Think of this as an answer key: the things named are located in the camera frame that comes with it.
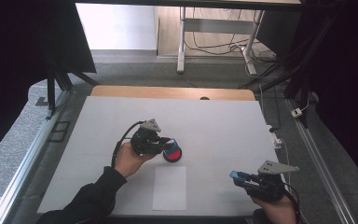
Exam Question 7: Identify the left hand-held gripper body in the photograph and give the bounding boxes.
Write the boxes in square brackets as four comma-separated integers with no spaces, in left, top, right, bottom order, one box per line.
[130,118,166,156]

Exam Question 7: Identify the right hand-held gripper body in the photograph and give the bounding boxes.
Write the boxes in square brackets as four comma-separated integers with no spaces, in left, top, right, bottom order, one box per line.
[244,160,301,203]

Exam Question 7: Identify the blue stamp cap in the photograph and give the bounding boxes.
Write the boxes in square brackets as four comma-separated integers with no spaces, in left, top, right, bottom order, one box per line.
[228,170,247,182]

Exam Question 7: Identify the round red ink pad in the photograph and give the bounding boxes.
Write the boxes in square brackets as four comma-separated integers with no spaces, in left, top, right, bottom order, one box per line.
[162,146,183,163]

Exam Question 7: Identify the person's left hand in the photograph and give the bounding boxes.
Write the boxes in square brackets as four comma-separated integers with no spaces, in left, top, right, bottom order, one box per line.
[114,141,157,179]

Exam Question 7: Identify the person's right hand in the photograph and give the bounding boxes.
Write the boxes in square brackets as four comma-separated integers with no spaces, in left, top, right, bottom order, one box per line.
[250,194,298,224]

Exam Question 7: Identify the white paper sheet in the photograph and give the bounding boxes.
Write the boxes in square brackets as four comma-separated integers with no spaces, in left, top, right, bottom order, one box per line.
[151,165,187,211]

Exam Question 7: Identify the white power strip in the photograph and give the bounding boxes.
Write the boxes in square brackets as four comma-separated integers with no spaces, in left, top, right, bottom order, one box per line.
[266,124,283,149]

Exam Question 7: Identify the wooden table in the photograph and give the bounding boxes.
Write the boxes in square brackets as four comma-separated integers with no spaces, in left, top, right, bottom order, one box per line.
[90,85,256,102]

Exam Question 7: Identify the large white table mat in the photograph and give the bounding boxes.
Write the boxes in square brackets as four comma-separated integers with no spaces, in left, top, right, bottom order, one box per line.
[36,95,290,217]

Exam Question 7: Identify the black metal stand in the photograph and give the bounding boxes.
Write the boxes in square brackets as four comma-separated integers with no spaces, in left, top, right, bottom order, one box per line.
[45,62,101,121]

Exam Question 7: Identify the black curtain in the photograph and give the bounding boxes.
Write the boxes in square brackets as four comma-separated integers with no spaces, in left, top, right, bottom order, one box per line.
[255,0,358,195]
[0,0,98,167]

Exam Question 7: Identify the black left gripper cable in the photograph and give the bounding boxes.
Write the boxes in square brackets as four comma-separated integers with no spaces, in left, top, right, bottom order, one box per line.
[110,120,145,169]

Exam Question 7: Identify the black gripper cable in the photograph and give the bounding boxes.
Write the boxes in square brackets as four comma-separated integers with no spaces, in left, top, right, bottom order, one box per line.
[282,182,309,224]
[110,120,145,169]

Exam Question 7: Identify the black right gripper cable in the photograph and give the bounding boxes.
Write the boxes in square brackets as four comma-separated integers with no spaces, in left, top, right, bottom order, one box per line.
[282,182,309,224]

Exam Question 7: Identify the thin white cable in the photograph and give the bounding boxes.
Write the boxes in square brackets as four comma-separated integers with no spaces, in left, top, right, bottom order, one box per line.
[280,139,293,188]

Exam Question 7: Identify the aluminium rail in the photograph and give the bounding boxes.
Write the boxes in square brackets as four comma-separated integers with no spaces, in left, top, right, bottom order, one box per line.
[284,98,357,224]
[0,90,73,224]

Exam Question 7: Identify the tangled black floor cables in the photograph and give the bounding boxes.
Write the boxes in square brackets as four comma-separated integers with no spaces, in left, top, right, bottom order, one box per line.
[185,7,278,64]

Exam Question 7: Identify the white desk frame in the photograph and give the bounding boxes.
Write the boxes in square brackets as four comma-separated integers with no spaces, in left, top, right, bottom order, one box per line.
[176,6,266,76]

